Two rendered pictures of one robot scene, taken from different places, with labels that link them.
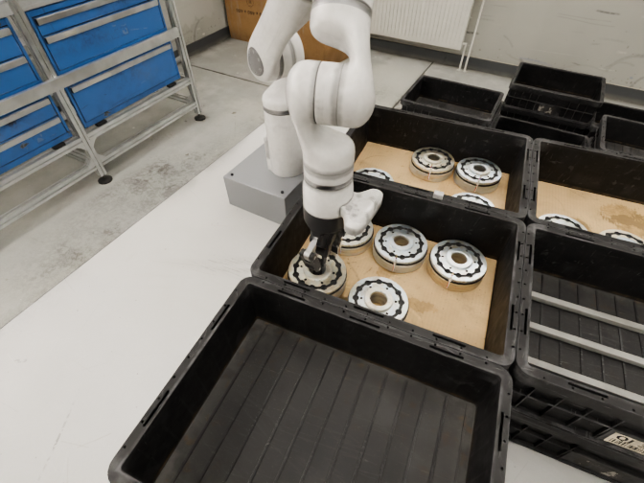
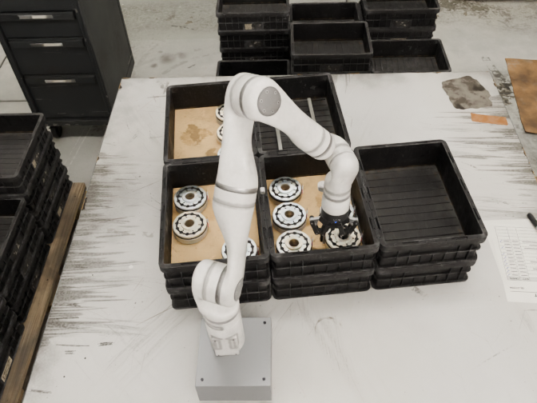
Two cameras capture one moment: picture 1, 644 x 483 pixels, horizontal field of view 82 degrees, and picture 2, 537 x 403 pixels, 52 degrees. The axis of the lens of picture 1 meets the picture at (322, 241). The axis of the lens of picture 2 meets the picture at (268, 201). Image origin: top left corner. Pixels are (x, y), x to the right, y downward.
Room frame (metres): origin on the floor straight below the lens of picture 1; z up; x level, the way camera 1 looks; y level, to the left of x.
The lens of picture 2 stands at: (1.02, 0.76, 2.13)
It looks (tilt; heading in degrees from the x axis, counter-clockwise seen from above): 49 degrees down; 243
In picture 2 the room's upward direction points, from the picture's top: 2 degrees counter-clockwise
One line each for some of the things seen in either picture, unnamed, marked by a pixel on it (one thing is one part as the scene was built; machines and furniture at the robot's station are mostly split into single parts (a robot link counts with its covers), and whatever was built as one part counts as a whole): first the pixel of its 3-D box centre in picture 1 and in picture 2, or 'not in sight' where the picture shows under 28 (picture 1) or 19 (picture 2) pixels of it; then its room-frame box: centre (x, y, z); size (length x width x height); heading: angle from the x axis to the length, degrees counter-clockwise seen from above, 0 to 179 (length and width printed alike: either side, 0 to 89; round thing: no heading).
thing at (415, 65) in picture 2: not in sight; (402, 81); (-0.74, -1.05, 0.31); 0.40 x 0.30 x 0.34; 151
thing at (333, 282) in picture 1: (317, 270); (343, 237); (0.40, 0.01, 0.88); 0.10 x 0.10 x 0.01
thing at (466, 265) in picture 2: not in sight; (406, 225); (0.14, 0.00, 0.76); 0.40 x 0.30 x 0.12; 67
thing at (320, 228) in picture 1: (327, 220); (334, 214); (0.43, -0.01, 0.98); 0.08 x 0.08 x 0.09
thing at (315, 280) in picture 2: not in sight; (312, 233); (0.42, -0.12, 0.76); 0.40 x 0.30 x 0.12; 67
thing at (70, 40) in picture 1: (119, 52); not in sight; (2.13, 1.10, 0.60); 0.72 x 0.03 x 0.56; 151
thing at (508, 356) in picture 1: (394, 249); (315, 200); (0.42, -0.12, 0.92); 0.40 x 0.30 x 0.02; 67
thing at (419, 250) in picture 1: (401, 242); (289, 215); (0.49, -0.15, 0.86); 0.10 x 0.10 x 0.01
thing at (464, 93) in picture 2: not in sight; (466, 91); (-0.54, -0.47, 0.71); 0.22 x 0.19 x 0.01; 61
